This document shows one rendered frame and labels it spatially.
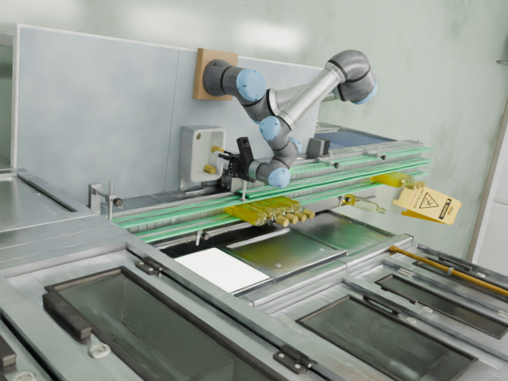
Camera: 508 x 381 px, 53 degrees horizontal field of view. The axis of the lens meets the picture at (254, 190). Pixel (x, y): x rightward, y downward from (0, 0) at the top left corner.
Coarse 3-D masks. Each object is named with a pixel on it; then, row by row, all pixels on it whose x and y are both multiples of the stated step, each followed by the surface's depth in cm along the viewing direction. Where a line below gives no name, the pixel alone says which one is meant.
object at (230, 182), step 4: (224, 168) 223; (224, 172) 222; (224, 176) 223; (228, 176) 221; (224, 180) 223; (228, 180) 222; (232, 180) 220; (236, 180) 222; (224, 184) 224; (228, 184) 222; (232, 184) 221; (224, 188) 224; (228, 188) 222; (232, 188) 222
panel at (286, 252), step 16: (240, 240) 218; (256, 240) 221; (272, 240) 223; (288, 240) 225; (304, 240) 227; (320, 240) 228; (176, 256) 195; (240, 256) 202; (256, 256) 205; (272, 256) 207; (288, 256) 209; (304, 256) 210; (320, 256) 211; (336, 256) 216; (272, 272) 191; (288, 272) 193; (240, 288) 177; (256, 288) 181
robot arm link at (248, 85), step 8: (232, 72) 198; (240, 72) 195; (248, 72) 194; (256, 72) 196; (224, 80) 200; (232, 80) 197; (240, 80) 194; (248, 80) 193; (256, 80) 196; (264, 80) 199; (224, 88) 202; (232, 88) 198; (240, 88) 195; (248, 88) 194; (256, 88) 197; (264, 88) 200; (240, 96) 198; (248, 96) 195; (256, 96) 198; (248, 104) 202
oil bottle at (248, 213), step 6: (240, 204) 218; (246, 204) 219; (228, 210) 221; (234, 210) 218; (240, 210) 216; (246, 210) 213; (252, 210) 213; (258, 210) 213; (240, 216) 216; (246, 216) 214; (252, 216) 211; (258, 216) 209; (264, 216) 210; (252, 222) 212; (258, 222) 210
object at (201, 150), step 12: (204, 132) 216; (216, 132) 218; (204, 144) 218; (216, 144) 219; (192, 156) 206; (204, 156) 220; (192, 168) 208; (216, 168) 221; (192, 180) 210; (204, 180) 214
